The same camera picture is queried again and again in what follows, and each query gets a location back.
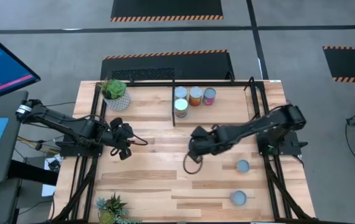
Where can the wide orange label tin can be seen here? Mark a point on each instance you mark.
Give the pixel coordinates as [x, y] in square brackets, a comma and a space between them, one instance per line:
[195, 92]

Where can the yellow label tin can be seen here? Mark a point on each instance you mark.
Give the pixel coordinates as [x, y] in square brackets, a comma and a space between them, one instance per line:
[180, 92]

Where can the black desk base beam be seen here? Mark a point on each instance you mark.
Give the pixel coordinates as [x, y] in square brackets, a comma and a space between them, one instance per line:
[34, 174]

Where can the wooden shelf with black frame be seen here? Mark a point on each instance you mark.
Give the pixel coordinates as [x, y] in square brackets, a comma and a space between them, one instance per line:
[227, 105]

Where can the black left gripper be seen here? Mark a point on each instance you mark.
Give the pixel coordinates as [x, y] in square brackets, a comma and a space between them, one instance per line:
[120, 133]

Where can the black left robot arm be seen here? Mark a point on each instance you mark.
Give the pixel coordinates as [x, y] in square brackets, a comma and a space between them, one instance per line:
[59, 123]

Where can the black perforated panel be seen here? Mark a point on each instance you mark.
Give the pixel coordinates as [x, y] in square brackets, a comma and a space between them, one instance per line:
[143, 74]

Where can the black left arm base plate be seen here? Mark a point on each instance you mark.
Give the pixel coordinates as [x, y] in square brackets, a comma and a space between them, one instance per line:
[81, 152]

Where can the dark grey desk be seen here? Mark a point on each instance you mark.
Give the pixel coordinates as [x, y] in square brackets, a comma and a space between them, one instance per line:
[12, 96]

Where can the black aluminium rig frame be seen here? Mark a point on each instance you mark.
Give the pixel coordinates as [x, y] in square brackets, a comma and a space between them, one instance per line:
[149, 83]

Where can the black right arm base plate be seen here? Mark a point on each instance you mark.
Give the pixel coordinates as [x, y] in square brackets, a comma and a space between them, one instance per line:
[286, 150]

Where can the teal label tin can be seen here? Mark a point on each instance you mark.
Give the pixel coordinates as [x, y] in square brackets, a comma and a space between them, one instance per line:
[181, 105]

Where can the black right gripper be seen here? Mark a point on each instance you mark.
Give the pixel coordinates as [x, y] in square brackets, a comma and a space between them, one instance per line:
[207, 141]

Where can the black hazard striped floor mat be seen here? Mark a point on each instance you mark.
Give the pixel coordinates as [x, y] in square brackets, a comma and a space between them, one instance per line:
[352, 63]
[134, 62]
[165, 7]

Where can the green succulent in white pot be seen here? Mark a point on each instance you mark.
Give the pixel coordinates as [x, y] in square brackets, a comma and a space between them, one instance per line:
[115, 90]

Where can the mixed succulent arrangement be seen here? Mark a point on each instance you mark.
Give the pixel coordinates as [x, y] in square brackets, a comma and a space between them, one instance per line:
[112, 205]

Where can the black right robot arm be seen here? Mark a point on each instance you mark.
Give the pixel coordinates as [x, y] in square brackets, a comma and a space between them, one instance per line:
[267, 123]

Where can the magenta green label tin can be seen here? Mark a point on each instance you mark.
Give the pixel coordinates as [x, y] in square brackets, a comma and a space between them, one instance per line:
[209, 93]

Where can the white paper sheets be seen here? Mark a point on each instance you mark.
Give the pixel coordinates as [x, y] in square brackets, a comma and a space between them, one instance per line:
[48, 189]

